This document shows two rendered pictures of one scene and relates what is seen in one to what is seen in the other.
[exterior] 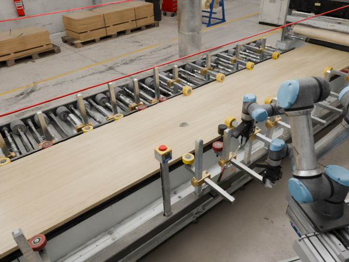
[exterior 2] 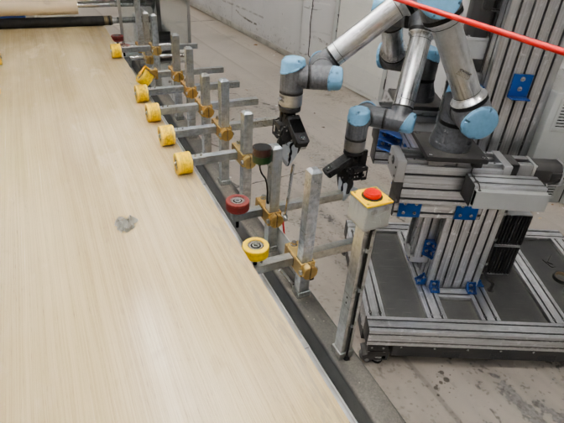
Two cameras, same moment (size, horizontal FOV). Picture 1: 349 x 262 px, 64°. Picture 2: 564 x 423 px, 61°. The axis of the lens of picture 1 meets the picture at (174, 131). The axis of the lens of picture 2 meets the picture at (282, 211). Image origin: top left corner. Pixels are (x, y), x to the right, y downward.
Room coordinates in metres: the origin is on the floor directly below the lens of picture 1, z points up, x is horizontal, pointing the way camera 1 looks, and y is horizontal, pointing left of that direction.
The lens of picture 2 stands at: (1.19, 1.01, 1.77)
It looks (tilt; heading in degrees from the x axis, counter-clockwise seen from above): 33 degrees down; 280
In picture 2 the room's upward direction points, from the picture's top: 4 degrees clockwise
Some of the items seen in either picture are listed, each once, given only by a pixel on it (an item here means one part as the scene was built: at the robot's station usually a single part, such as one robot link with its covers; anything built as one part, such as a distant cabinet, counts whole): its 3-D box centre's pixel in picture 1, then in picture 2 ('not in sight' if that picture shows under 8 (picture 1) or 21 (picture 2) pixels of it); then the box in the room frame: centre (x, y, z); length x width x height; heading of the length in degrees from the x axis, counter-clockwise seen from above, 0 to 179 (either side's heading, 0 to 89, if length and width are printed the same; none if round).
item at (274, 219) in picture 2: (227, 159); (268, 211); (1.48, -0.36, 0.85); 0.14 x 0.06 x 0.05; 127
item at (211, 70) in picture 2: (334, 94); (190, 71); (2.17, -1.43, 0.95); 0.37 x 0.03 x 0.03; 37
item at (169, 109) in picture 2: (295, 110); (206, 105); (1.92, -0.99, 0.95); 0.50 x 0.04 x 0.04; 37
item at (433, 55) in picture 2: not in sight; (423, 60); (0.99, -1.20, 1.21); 0.13 x 0.12 x 0.14; 171
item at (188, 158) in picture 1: (188, 162); (255, 258); (1.45, -0.09, 0.85); 0.08 x 0.08 x 0.11
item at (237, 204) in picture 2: (217, 150); (237, 212); (1.57, -0.31, 0.85); 0.08 x 0.08 x 0.11
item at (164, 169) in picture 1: (165, 188); (353, 294); (1.15, 0.07, 0.93); 0.05 x 0.05 x 0.45; 37
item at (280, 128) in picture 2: (246, 125); (287, 122); (1.45, -0.46, 1.15); 0.09 x 0.08 x 0.12; 127
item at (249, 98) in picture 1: (249, 104); (293, 75); (1.44, -0.45, 1.30); 0.09 x 0.08 x 0.11; 13
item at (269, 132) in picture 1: (271, 125); (223, 135); (1.76, -0.74, 0.93); 0.04 x 0.04 x 0.48; 37
